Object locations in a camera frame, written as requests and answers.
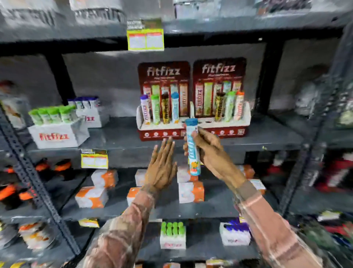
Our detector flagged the dark grey metal shelf rack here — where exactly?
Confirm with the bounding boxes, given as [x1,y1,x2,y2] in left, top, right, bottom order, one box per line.
[0,11,353,268]

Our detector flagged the white wrapped package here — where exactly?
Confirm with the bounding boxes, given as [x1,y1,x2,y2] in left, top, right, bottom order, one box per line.
[69,0,127,25]
[0,0,62,27]
[173,0,222,19]

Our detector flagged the white carton of purple tubes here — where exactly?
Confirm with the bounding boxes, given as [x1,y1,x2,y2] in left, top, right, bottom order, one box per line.
[219,218,252,246]

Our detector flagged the yellow flat packet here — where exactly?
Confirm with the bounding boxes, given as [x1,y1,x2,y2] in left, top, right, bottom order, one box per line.
[78,218,100,228]

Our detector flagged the blue capped tablet tube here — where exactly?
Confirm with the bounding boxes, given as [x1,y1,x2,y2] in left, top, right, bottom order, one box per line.
[184,118,201,177]

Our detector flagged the green capped tablet tube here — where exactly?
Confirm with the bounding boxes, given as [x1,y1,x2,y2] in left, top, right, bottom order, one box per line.
[28,109,43,126]
[59,105,78,124]
[151,94,161,125]
[224,91,236,122]
[38,108,53,125]
[47,107,62,124]

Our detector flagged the orange capped tablet tube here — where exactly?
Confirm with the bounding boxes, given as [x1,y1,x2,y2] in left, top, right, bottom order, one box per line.
[233,91,245,121]

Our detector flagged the orange black bottle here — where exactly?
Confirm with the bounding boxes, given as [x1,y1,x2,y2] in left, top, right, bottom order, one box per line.
[35,158,51,173]
[18,190,35,202]
[0,183,17,202]
[53,159,73,174]

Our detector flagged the person's left hand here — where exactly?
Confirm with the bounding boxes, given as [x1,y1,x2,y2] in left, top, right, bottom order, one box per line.
[142,136,178,194]

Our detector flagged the person's left forearm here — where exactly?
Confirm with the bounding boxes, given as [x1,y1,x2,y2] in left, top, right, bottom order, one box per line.
[77,188,155,268]

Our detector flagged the light blue capped tube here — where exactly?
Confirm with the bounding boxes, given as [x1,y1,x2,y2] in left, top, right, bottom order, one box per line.
[171,92,180,124]

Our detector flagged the small yellow price tag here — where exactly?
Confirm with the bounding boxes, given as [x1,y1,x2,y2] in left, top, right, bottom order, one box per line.
[81,149,109,170]

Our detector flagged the person's right hand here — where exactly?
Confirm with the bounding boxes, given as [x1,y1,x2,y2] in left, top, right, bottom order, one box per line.
[183,127,247,190]

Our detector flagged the scattered orange white boxes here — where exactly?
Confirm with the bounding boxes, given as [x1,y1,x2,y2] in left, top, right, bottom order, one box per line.
[75,165,267,209]

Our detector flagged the purple capped tablet tube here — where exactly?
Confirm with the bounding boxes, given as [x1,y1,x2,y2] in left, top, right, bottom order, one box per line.
[140,94,152,125]

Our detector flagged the pile of colourful packets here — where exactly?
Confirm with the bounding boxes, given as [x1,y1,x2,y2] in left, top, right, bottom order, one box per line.
[299,210,353,252]

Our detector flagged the brown tablet tube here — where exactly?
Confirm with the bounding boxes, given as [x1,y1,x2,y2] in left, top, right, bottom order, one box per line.
[161,93,170,124]
[214,91,226,122]

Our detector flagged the red cardboard display stand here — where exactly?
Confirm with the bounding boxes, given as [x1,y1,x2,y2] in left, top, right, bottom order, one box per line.
[136,61,191,141]
[190,57,252,138]

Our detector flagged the dark wrapped package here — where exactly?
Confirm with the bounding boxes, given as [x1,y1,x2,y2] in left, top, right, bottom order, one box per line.
[255,0,313,15]

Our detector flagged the large yellow price tag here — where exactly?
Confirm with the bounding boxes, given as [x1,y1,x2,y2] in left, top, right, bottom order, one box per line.
[126,18,165,52]

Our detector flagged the large white tube carton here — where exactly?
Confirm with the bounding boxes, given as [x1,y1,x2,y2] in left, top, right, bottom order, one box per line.
[28,118,90,150]

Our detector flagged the cluster of purple capped tubes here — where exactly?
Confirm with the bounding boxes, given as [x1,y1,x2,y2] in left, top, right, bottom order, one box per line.
[67,96,101,110]

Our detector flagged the red white packets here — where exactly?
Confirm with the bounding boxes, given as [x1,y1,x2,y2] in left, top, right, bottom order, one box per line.
[316,151,353,194]

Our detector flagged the white orange pouch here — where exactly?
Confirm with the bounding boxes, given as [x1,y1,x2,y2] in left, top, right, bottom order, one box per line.
[18,222,56,251]

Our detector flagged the white plastic packets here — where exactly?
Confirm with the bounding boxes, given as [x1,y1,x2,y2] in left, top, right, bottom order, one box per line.
[294,65,330,117]

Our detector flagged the white carton of green tubes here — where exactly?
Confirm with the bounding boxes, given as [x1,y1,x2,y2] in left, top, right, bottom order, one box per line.
[160,221,187,250]

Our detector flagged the person's right forearm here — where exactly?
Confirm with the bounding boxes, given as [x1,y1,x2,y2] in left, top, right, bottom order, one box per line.
[232,181,324,268]

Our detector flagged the grey perforated side rack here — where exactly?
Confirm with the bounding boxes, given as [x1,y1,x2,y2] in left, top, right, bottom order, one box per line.
[0,105,82,257]

